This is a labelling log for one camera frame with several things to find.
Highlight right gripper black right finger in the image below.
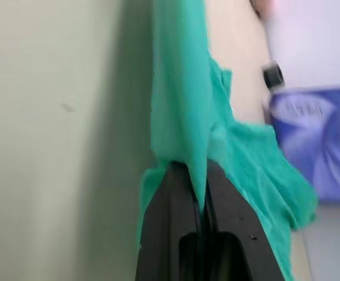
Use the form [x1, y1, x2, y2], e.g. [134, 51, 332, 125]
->
[206, 159, 284, 281]

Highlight purple tissue pack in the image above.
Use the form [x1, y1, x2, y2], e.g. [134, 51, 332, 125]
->
[262, 84, 340, 203]

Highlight small black round cap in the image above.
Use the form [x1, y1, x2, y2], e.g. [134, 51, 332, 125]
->
[262, 60, 285, 89]

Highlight green shorts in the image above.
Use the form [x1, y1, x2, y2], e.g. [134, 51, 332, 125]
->
[137, 0, 320, 281]

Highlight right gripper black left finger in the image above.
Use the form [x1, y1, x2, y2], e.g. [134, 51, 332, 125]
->
[136, 162, 210, 281]

